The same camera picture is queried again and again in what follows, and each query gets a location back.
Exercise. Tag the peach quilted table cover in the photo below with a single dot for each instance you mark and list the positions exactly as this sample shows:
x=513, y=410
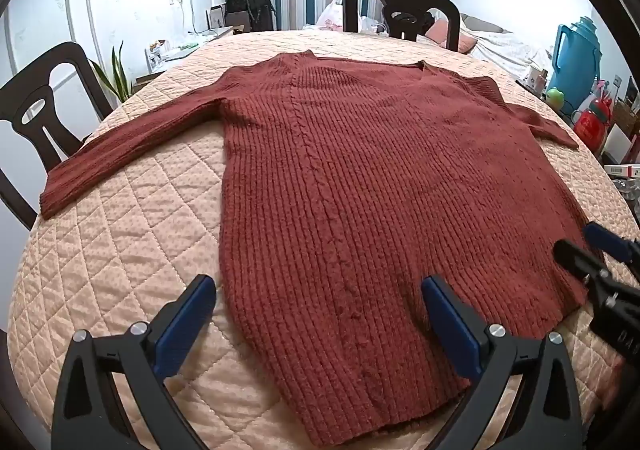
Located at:
x=150, y=230

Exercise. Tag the leaning picture frame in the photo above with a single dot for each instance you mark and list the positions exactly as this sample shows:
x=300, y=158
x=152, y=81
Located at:
x=216, y=19

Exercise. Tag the red knit sweater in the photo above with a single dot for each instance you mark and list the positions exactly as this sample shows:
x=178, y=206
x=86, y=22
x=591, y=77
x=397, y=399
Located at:
x=350, y=180

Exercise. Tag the white low cabinet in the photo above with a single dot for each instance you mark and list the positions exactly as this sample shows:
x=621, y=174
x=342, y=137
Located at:
x=200, y=37

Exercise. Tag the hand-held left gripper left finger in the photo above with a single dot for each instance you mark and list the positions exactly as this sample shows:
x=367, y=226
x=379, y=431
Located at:
x=192, y=310

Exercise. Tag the potted green plant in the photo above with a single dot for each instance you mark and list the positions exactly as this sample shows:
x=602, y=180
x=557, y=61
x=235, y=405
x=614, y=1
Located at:
x=117, y=77

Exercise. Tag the teal thermos jug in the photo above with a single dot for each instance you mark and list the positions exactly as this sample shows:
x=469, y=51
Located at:
x=575, y=60

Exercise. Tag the white plastic bag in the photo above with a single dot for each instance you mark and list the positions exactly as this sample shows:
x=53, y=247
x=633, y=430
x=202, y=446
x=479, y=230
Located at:
x=331, y=15

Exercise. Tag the white and red flat box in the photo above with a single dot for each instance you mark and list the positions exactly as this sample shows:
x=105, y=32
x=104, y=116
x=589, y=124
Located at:
x=622, y=171

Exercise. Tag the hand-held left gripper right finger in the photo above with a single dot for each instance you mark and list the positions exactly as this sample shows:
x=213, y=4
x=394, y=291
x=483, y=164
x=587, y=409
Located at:
x=447, y=315

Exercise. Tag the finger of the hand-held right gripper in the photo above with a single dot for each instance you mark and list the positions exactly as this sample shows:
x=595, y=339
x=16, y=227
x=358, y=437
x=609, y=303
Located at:
x=600, y=236
x=575, y=255

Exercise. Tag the red bottle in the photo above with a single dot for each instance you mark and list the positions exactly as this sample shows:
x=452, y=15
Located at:
x=592, y=125

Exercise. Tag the pink pillow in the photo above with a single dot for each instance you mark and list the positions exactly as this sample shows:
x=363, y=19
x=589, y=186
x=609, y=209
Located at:
x=442, y=32

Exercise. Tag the white mug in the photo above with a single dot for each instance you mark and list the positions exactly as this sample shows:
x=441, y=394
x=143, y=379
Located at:
x=536, y=79

